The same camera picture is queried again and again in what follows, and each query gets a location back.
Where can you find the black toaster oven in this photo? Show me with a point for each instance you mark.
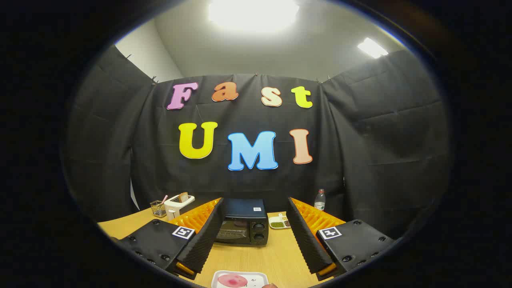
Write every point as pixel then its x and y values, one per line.
pixel 244 208

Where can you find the white square dish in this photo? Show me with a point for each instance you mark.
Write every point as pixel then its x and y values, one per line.
pixel 256 279

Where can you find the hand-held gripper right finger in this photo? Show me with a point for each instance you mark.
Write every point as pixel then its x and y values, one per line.
pixel 306 240

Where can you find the large ceiling light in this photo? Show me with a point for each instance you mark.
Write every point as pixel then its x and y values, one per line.
pixel 254 14

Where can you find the white divided snack dish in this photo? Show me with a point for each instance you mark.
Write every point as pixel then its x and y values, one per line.
pixel 278 222

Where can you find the clear water bottle red label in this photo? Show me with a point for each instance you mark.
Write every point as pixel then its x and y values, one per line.
pixel 319 200

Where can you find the small ceiling light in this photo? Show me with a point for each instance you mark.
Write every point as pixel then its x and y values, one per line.
pixel 372 48

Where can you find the pink ham slice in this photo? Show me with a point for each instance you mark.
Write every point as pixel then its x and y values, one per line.
pixel 232 280

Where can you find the white pop-up toaster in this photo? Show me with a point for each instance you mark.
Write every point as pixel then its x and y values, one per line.
pixel 176 208

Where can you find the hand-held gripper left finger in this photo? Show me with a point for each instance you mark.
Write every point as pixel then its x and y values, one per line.
pixel 208 236

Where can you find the brown bread slice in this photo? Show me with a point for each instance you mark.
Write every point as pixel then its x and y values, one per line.
pixel 183 196

